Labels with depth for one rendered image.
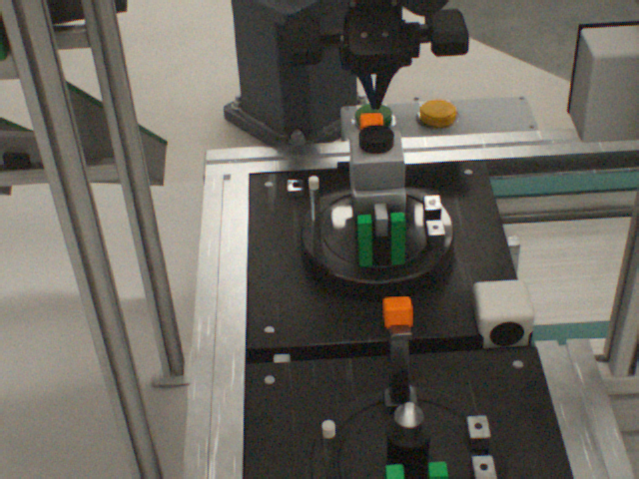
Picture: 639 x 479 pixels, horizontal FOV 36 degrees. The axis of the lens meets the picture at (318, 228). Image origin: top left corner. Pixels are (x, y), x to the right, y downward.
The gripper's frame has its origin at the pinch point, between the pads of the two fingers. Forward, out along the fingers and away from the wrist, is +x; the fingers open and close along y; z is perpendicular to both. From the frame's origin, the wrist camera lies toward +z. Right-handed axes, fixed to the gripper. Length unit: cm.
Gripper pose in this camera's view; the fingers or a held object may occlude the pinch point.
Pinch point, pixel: (374, 80)
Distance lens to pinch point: 105.4
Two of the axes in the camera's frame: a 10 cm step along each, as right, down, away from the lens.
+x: 0.5, 7.6, 6.5
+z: 0.4, 6.4, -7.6
